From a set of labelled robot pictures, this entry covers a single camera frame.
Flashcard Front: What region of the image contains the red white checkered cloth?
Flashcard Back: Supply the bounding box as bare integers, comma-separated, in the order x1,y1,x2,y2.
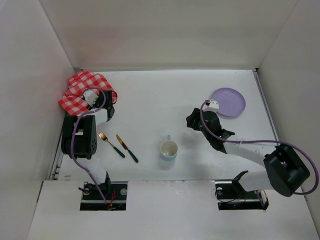
58,70,114,115

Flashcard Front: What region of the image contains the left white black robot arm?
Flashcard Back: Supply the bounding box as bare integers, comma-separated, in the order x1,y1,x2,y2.
61,87,115,202

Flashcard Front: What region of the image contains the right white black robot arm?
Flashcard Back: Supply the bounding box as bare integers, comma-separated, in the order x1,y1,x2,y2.
186,108,310,197

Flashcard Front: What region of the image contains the lilac round plate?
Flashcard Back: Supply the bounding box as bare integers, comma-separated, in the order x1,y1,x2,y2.
210,87,246,118

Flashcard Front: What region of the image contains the light blue mug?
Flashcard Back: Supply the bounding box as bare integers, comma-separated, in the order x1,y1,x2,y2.
160,135,178,162

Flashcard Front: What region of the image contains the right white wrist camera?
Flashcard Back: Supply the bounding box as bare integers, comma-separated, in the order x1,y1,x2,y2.
204,99,220,113

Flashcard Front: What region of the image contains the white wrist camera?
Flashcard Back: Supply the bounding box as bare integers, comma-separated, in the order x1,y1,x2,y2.
204,99,220,113
81,89,99,107

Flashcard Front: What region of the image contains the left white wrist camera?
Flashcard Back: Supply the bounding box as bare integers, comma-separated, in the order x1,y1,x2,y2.
81,89,99,107

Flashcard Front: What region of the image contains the gold fork teal handle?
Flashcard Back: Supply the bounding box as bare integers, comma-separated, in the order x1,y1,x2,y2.
98,132,126,158

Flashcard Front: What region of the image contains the gold knife teal handle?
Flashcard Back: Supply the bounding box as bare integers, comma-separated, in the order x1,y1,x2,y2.
116,134,139,163

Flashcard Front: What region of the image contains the aluminium table edge rail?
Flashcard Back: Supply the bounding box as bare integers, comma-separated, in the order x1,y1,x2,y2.
252,68,279,141

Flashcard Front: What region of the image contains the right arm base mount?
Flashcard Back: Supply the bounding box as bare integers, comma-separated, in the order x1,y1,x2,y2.
214,170,269,211

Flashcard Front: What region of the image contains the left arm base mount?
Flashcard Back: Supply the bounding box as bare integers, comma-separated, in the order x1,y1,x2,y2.
78,181,128,211

